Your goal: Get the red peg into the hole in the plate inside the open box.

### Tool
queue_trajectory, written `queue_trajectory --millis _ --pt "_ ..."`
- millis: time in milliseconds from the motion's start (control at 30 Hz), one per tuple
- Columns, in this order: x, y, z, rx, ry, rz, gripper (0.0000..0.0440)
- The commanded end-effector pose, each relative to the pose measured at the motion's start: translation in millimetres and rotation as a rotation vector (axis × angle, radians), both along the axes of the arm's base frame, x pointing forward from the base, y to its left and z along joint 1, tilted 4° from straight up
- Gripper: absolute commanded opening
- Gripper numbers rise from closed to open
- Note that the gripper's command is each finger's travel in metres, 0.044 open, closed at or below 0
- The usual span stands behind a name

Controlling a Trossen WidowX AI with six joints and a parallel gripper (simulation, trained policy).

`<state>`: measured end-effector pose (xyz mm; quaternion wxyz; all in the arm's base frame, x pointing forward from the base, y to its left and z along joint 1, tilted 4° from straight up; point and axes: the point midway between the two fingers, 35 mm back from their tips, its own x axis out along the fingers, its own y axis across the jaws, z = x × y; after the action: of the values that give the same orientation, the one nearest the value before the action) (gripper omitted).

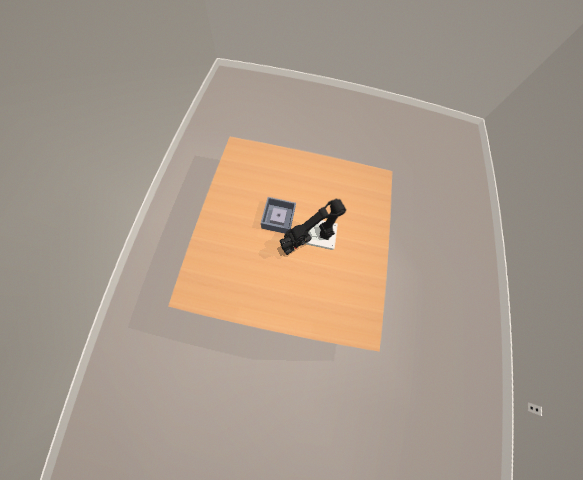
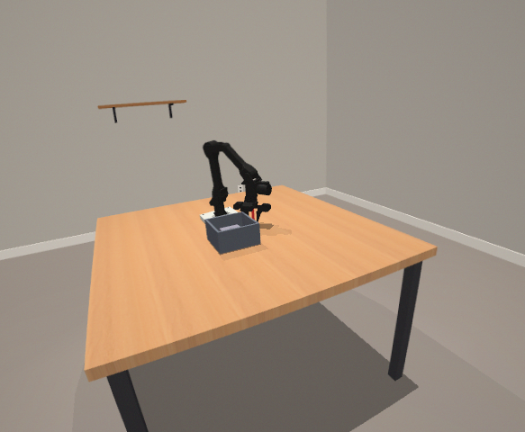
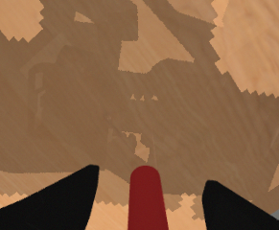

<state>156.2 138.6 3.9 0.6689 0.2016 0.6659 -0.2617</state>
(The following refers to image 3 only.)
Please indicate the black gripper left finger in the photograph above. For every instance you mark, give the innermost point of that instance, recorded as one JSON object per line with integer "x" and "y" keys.
{"x": 64, "y": 205}

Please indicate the dark red peg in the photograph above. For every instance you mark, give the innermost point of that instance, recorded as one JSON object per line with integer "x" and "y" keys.
{"x": 146, "y": 209}

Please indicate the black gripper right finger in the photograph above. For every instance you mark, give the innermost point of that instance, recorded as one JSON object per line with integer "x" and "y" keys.
{"x": 226, "y": 210}

